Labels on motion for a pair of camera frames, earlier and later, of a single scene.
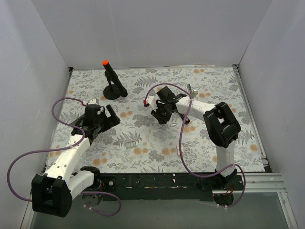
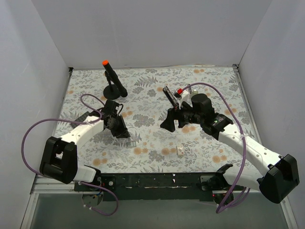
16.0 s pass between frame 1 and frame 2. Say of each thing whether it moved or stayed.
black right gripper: moved
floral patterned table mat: stayed
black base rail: stayed
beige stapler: stayed
